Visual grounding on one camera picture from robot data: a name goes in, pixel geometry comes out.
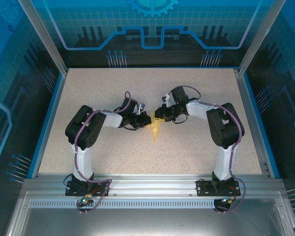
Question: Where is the yellow paper sheet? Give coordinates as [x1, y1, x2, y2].
[149, 112, 163, 143]

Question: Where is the slotted metal cable duct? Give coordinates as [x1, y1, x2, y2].
[29, 199, 282, 209]

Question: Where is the blue side rail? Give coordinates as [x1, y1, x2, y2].
[242, 73, 281, 179]
[27, 73, 67, 179]

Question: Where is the aluminium side rail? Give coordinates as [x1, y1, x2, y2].
[233, 68, 272, 177]

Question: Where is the aluminium frame post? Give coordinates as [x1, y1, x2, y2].
[17, 0, 69, 76]
[237, 0, 280, 76]

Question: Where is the thin black right gripper cable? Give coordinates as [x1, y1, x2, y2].
[172, 114, 188, 125]

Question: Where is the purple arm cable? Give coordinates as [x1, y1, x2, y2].
[73, 91, 132, 214]
[171, 85, 248, 213]

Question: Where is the thin black left gripper cable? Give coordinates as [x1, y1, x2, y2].
[124, 122, 142, 131]

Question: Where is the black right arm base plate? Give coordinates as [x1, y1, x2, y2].
[196, 178, 242, 197]

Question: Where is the aluminium mounting rail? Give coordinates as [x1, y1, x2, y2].
[22, 173, 286, 197]

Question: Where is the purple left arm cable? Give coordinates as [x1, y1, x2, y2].
[73, 91, 132, 214]

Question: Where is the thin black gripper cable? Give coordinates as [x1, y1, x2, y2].
[172, 114, 188, 125]
[124, 122, 142, 131]

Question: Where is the cable connector with green light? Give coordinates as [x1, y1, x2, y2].
[220, 195, 237, 205]
[80, 193, 93, 206]

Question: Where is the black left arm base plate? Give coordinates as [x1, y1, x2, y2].
[65, 180, 109, 197]

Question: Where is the grey metal sheet panel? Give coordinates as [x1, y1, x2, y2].
[4, 191, 295, 236]

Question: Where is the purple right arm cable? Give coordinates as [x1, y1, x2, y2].
[171, 85, 248, 213]

